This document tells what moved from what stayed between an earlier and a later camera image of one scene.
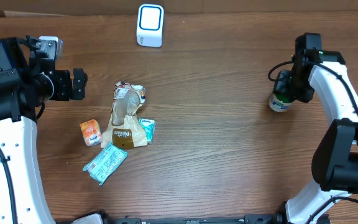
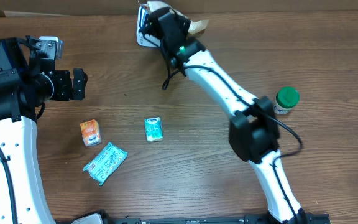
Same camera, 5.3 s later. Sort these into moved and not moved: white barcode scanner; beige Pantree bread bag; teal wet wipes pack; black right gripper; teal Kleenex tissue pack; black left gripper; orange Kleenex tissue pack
Moved: black right gripper; beige Pantree bread bag; teal Kleenex tissue pack
Not moved: orange Kleenex tissue pack; teal wet wipes pack; black left gripper; white barcode scanner
